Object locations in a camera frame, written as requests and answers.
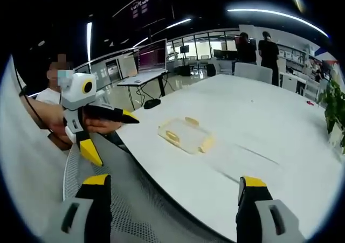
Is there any black cable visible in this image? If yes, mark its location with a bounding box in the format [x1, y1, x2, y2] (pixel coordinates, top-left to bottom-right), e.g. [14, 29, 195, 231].
[13, 64, 55, 133]

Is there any person's white shirt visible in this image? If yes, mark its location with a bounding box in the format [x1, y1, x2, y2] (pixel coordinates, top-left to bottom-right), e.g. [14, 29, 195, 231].
[0, 55, 71, 229]

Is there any clear tray with yellow clips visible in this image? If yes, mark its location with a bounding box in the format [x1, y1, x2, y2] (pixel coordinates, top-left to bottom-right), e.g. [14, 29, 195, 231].
[157, 116, 216, 155]

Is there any short ceiling light strip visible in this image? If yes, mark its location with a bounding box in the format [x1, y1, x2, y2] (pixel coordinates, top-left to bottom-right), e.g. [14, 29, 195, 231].
[164, 17, 192, 30]

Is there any grey mesh office chair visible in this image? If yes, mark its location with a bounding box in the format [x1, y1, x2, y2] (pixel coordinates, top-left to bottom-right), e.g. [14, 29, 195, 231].
[62, 131, 227, 243]

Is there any white standing desk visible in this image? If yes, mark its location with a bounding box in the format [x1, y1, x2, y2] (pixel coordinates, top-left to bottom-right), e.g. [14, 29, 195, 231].
[116, 70, 170, 112]

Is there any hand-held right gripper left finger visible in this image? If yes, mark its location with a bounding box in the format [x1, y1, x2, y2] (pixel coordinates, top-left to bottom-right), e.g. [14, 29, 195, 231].
[55, 173, 113, 243]

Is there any vertical light strip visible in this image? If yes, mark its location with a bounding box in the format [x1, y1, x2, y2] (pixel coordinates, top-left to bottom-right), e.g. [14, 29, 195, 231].
[86, 21, 93, 64]

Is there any large display screen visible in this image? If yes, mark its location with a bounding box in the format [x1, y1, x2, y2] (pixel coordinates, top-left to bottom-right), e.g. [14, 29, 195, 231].
[137, 38, 168, 73]

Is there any black box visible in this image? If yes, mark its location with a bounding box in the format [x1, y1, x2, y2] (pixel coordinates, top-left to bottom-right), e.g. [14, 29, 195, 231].
[178, 65, 192, 78]

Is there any dark hanging sign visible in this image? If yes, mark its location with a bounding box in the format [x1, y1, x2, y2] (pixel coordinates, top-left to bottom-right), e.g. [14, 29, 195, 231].
[128, 0, 151, 19]

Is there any green potted plant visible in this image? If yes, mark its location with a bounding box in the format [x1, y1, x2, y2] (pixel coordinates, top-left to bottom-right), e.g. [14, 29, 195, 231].
[317, 78, 345, 155]

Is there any black oval desk device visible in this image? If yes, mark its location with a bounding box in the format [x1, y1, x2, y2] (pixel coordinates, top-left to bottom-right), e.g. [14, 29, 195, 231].
[143, 98, 162, 110]

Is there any row of black monitors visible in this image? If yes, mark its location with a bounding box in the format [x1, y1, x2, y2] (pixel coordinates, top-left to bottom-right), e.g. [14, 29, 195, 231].
[213, 48, 239, 60]

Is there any person's left hand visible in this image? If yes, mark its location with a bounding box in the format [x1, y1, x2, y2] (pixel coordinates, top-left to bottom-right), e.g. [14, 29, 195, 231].
[39, 104, 122, 150]

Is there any long ceiling light strip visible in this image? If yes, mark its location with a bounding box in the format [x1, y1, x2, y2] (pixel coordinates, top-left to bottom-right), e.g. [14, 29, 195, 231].
[225, 8, 330, 38]

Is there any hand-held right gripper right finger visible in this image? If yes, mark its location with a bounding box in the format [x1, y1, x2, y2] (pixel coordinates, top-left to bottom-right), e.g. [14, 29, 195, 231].
[235, 175, 306, 243]

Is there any white chair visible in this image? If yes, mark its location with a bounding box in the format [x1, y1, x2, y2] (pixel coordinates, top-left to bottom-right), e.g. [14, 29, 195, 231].
[281, 74, 299, 94]
[233, 62, 273, 85]

